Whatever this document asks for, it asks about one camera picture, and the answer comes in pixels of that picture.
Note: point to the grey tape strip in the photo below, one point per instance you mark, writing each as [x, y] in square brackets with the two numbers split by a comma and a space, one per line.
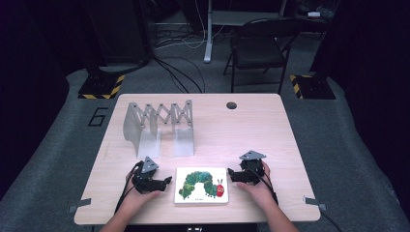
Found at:
[80, 203]
[314, 202]

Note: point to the person's right hand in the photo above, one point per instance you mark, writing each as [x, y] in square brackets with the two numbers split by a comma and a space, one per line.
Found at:
[257, 190]

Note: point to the black cabinet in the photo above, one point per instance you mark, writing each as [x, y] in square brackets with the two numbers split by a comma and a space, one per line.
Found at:
[119, 29]

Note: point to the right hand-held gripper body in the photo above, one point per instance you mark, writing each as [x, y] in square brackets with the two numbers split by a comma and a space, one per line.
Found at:
[253, 167]

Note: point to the dark round table grommet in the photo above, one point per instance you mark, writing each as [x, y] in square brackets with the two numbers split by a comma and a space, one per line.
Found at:
[231, 105]

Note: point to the black yellow striped stand base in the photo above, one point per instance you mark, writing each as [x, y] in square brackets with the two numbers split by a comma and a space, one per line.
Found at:
[101, 87]
[314, 87]

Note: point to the small white device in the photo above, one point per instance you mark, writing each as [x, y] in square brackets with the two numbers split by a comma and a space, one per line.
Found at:
[314, 14]

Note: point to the white caterpillar picture book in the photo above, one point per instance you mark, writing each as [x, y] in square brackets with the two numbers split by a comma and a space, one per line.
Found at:
[201, 185]

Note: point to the white desk leg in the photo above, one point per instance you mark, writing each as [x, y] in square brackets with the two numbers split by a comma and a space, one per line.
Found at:
[209, 38]

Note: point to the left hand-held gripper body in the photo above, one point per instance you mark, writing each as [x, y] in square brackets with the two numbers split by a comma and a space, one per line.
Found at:
[145, 179]

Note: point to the person's left hand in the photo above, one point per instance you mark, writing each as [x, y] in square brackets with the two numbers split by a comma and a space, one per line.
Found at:
[141, 199]

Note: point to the dark curtain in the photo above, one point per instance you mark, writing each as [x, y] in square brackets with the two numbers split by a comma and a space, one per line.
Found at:
[374, 64]
[29, 80]

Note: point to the grey metal expandable book rack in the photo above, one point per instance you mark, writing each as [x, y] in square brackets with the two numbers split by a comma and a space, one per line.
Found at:
[154, 125]

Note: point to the black folding chair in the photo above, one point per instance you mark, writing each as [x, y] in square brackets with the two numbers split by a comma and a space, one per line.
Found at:
[261, 51]

